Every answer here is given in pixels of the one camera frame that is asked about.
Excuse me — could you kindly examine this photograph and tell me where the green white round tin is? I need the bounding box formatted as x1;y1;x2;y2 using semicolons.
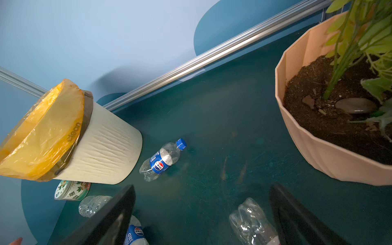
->
54;180;91;201

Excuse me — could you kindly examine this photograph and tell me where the clear bottle blue text label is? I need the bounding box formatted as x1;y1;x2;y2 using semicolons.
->
229;198;280;245

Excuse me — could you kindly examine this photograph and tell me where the pepsi bottle blue cap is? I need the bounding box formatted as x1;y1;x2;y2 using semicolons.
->
139;138;187;182

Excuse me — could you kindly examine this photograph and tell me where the white bin orange liner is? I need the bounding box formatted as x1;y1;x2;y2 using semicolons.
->
1;79;143;185

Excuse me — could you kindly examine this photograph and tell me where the aluminium frame rail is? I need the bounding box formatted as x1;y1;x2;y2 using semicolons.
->
0;0;333;112

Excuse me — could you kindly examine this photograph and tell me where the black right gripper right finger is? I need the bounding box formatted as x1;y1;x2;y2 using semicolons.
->
268;182;349;245

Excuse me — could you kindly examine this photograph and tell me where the artificial green white plant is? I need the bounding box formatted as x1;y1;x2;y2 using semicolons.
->
323;0;392;141

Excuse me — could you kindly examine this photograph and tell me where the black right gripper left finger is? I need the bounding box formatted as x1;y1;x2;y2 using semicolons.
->
61;185;136;245

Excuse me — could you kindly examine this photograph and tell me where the pink plant pot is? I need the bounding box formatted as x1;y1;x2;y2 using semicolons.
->
275;14;392;186

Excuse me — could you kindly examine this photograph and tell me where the grey stone in pot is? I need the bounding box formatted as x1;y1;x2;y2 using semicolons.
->
335;98;378;114

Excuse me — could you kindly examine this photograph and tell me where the clear unlabelled bottle white cap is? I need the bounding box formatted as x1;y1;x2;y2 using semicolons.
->
78;196;112;218

